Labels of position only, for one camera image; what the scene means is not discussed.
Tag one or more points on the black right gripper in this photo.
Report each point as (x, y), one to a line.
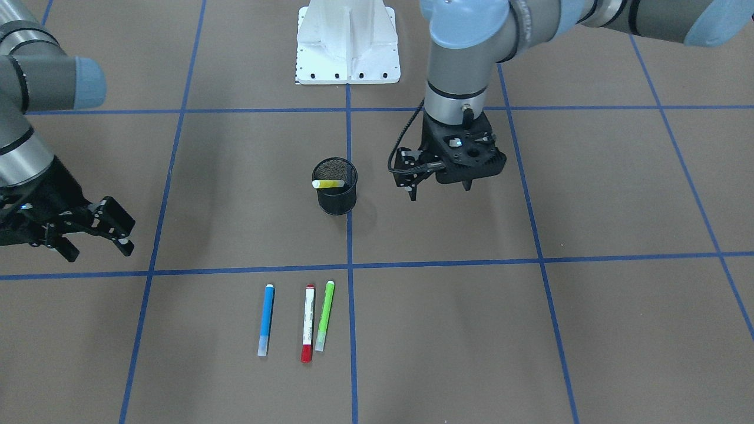
(52, 199)

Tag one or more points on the yellow highlighter pen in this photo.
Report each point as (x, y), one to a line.
(328, 184)

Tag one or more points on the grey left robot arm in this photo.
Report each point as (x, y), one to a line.
(469, 38)

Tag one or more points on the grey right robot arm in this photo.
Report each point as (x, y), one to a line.
(38, 76)

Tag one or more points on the blue highlighter pen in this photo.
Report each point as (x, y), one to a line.
(266, 320)

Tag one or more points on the white marker red cap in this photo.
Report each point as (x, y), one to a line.
(307, 325)

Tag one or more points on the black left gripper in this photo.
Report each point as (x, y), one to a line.
(428, 139)

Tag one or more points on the green highlighter pen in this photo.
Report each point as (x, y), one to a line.
(323, 325)

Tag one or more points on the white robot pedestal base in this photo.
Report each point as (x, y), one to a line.
(347, 42)

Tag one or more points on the black mesh pen cup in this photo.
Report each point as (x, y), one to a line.
(336, 201)

